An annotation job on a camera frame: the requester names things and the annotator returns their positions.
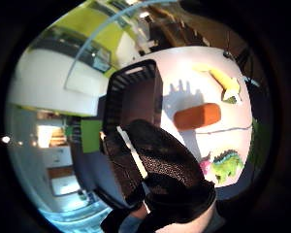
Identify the pink plush toy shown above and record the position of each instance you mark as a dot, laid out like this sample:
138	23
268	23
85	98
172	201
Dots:
205	165

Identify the orange oblong sponge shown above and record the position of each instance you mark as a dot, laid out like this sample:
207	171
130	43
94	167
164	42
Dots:
197	116

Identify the green dinosaur plush toy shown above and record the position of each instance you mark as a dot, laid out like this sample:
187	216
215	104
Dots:
228	164

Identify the dark brown slatted basket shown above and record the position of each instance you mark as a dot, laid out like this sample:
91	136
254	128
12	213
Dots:
135	97

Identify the yellow banana toy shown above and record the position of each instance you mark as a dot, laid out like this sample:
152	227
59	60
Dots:
224	81

